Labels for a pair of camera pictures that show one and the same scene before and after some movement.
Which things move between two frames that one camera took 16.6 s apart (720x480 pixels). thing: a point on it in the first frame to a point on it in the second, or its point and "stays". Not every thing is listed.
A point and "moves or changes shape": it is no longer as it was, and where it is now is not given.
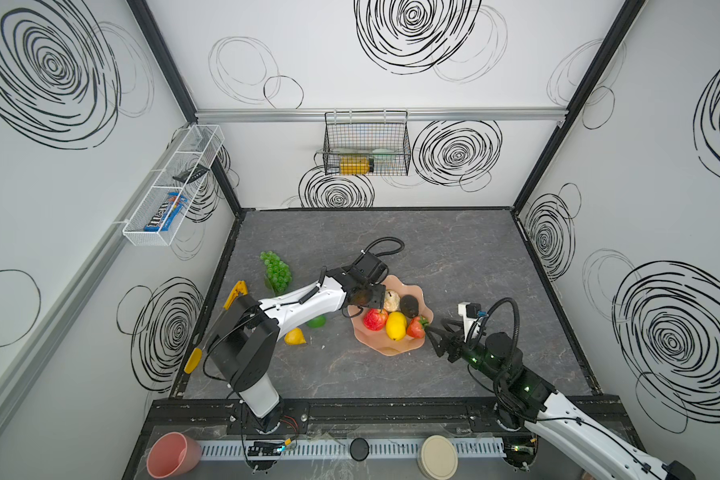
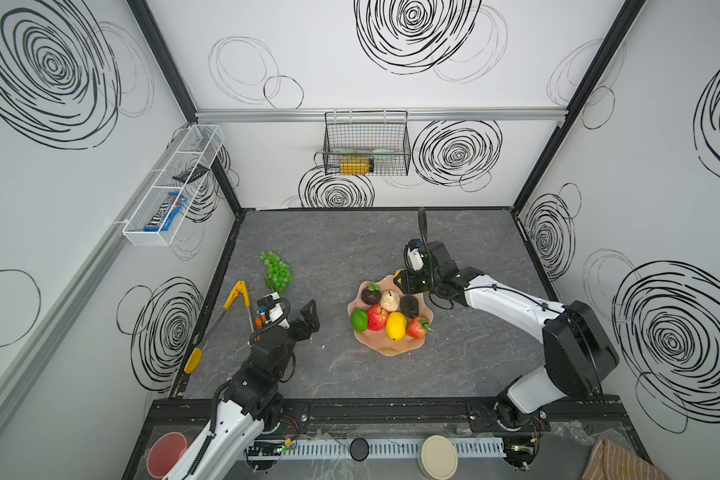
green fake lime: [318, 322] moves or changes shape
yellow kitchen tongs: [239, 289] stays
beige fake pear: [391, 300] stays
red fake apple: [374, 318] stays
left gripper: [367, 293] to [300, 327]
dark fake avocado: [409, 305] stays
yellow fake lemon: [396, 325] stays
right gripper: [447, 343] to [423, 245]
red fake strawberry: [415, 326] stays
